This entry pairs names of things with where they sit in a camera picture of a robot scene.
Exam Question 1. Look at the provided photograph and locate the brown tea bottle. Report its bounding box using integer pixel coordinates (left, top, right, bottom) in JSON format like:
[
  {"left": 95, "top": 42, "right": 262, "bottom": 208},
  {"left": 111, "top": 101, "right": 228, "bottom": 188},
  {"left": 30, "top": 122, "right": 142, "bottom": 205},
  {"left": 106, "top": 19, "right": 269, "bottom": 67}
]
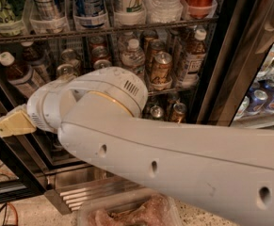
[
  {"left": 21, "top": 41, "right": 52, "bottom": 83},
  {"left": 0, "top": 52, "right": 45, "bottom": 98},
  {"left": 175, "top": 28, "right": 206, "bottom": 82}
]

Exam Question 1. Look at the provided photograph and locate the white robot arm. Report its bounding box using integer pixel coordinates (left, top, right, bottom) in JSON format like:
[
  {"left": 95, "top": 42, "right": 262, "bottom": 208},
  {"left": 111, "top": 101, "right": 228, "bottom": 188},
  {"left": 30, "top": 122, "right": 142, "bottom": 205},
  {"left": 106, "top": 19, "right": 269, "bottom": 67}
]
[{"left": 0, "top": 67, "right": 274, "bottom": 226}]

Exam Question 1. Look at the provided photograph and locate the water bottle middle back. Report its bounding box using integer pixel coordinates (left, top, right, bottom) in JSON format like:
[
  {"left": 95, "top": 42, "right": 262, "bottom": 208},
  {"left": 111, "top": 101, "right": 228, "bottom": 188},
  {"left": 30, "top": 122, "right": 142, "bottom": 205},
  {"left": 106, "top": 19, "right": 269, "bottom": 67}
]
[{"left": 118, "top": 31, "right": 137, "bottom": 54}]

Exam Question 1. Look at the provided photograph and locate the gold can middle back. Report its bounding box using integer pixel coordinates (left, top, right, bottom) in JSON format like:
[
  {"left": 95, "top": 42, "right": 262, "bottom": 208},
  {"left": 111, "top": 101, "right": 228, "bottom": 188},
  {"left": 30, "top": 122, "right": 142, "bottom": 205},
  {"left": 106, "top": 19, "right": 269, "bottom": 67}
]
[{"left": 140, "top": 30, "right": 158, "bottom": 51}]

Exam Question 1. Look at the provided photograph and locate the red cola can middle back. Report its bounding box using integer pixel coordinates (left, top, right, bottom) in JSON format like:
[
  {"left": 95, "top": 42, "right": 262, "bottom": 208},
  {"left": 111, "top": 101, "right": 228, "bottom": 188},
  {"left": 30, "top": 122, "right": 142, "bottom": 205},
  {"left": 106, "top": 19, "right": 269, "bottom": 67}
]
[{"left": 89, "top": 36, "right": 106, "bottom": 50}]

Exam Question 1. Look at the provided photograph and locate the brown tea bottle back left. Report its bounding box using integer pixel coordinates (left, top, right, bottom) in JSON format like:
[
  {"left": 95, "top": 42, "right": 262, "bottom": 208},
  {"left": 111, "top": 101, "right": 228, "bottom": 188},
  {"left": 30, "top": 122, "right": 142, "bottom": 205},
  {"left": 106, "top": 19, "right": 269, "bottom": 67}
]
[{"left": 21, "top": 41, "right": 52, "bottom": 83}]

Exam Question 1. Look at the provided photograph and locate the brown tea bottle front left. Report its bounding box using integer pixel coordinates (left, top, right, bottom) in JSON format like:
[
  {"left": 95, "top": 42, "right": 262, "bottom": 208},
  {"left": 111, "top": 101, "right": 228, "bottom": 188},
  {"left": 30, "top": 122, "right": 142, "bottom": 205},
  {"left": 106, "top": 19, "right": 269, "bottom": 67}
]
[{"left": 0, "top": 52, "right": 45, "bottom": 98}]

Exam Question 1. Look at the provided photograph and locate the silver plaid can top shelf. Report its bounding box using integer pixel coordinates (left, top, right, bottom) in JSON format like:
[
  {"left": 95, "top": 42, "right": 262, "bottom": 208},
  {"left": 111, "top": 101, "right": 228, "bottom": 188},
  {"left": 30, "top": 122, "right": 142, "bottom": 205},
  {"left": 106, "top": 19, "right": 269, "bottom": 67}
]
[{"left": 30, "top": 0, "right": 65, "bottom": 34}]

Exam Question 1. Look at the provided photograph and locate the green can bottom shelf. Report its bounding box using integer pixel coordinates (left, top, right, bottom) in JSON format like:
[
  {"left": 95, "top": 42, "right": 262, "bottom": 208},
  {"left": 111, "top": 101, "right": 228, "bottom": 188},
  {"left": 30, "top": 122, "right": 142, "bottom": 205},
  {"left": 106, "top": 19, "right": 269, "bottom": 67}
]
[{"left": 149, "top": 105, "right": 165, "bottom": 121}]

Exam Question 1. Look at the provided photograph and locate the left fridge glass door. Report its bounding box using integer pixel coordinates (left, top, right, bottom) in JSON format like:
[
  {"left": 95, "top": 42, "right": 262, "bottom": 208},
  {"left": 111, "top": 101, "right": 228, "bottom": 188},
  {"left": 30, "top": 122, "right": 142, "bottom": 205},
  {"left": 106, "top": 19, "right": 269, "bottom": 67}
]
[{"left": 0, "top": 101, "right": 46, "bottom": 203}]

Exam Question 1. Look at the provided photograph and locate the green white can middle back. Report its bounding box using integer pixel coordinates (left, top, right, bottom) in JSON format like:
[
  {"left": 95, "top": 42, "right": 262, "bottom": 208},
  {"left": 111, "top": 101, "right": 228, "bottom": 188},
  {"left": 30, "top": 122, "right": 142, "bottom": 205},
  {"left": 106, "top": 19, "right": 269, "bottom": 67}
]
[{"left": 60, "top": 48, "right": 82, "bottom": 72}]

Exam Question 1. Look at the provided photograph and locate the steel fridge vent grille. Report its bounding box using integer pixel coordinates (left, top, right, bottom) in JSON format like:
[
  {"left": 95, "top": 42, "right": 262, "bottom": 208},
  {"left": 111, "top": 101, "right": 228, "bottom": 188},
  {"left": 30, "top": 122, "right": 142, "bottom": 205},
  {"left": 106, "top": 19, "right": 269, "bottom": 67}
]
[{"left": 44, "top": 164, "right": 141, "bottom": 215}]

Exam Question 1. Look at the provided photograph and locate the gold can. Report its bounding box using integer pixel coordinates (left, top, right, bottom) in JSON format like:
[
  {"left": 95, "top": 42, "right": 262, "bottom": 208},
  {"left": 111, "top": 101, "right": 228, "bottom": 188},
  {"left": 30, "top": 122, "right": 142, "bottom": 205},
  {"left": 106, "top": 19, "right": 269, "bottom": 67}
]
[
  {"left": 169, "top": 103, "right": 186, "bottom": 123},
  {"left": 140, "top": 30, "right": 158, "bottom": 51},
  {"left": 146, "top": 39, "right": 166, "bottom": 72},
  {"left": 149, "top": 52, "right": 172, "bottom": 90}
]

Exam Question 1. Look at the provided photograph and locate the gold can bottom right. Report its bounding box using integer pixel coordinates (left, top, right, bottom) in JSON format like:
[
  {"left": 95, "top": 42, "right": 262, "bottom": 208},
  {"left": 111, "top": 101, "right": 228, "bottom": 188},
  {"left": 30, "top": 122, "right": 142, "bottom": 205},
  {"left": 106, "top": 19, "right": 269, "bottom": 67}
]
[{"left": 169, "top": 103, "right": 186, "bottom": 123}]

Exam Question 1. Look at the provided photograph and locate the clear plastic food container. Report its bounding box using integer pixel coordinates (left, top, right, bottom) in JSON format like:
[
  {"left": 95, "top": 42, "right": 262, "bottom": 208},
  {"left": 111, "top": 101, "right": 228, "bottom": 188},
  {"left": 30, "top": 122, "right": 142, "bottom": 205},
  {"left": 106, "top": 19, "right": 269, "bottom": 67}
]
[{"left": 77, "top": 188, "right": 183, "bottom": 226}]

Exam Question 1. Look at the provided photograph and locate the blue pepsi can right fridge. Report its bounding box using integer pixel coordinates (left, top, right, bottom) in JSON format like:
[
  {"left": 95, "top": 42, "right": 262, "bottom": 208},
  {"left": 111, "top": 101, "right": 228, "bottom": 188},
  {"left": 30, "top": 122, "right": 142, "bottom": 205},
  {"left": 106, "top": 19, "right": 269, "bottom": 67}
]
[{"left": 246, "top": 89, "right": 267, "bottom": 115}]

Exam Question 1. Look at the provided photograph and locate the clear water bottle top shelf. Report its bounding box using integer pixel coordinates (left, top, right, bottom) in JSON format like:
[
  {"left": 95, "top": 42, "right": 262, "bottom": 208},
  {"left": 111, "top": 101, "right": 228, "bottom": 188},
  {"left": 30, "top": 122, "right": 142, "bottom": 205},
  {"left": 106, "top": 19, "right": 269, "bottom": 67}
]
[{"left": 144, "top": 0, "right": 183, "bottom": 24}]

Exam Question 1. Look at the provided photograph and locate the gold can middle front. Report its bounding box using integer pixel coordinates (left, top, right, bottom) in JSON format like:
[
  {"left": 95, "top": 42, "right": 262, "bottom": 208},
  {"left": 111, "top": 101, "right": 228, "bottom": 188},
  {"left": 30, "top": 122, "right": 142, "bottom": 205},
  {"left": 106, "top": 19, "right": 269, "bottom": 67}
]
[{"left": 149, "top": 52, "right": 172, "bottom": 90}]

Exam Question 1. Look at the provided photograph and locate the blue white can top shelf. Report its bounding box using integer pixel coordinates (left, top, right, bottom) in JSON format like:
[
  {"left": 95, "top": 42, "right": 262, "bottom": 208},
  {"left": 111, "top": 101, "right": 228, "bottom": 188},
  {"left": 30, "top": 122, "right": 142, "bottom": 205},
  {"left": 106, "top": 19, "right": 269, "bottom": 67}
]
[{"left": 74, "top": 0, "right": 105, "bottom": 28}]

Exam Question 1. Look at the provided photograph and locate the brown tea bottle right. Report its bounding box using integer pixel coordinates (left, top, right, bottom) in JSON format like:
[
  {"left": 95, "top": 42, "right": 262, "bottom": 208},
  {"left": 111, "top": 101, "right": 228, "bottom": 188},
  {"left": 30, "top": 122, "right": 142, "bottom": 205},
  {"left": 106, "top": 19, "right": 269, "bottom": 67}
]
[{"left": 175, "top": 28, "right": 206, "bottom": 82}]

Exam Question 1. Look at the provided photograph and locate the orange floor cable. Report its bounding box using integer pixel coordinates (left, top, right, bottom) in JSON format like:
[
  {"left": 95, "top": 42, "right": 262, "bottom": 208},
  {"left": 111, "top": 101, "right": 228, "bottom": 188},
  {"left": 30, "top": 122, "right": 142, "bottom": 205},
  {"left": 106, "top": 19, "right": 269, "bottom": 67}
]
[{"left": 0, "top": 202, "right": 20, "bottom": 226}]

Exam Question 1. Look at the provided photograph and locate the water bottle middle front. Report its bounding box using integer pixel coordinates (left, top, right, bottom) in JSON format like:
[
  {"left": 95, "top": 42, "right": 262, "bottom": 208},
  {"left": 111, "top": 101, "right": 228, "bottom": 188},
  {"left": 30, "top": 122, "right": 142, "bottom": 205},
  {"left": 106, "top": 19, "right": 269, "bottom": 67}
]
[{"left": 121, "top": 39, "right": 145, "bottom": 79}]

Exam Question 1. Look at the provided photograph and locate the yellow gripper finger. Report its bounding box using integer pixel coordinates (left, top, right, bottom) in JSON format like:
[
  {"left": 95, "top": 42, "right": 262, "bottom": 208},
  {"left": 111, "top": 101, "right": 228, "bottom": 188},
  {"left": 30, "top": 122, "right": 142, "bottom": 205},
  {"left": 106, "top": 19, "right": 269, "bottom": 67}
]
[{"left": 0, "top": 110, "right": 36, "bottom": 137}]

